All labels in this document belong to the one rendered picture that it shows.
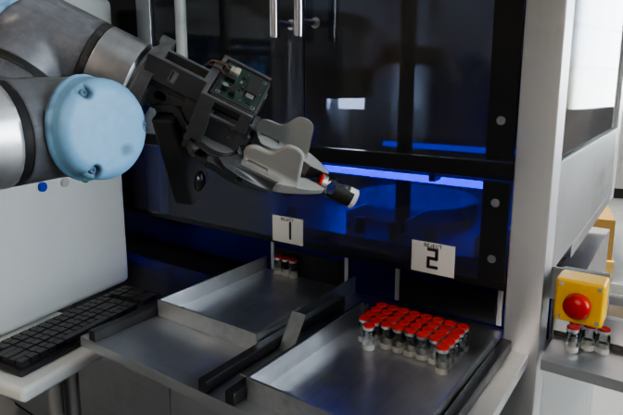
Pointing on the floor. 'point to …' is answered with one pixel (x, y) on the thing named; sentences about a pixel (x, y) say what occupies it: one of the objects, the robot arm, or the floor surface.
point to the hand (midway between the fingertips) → (311, 182)
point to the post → (539, 163)
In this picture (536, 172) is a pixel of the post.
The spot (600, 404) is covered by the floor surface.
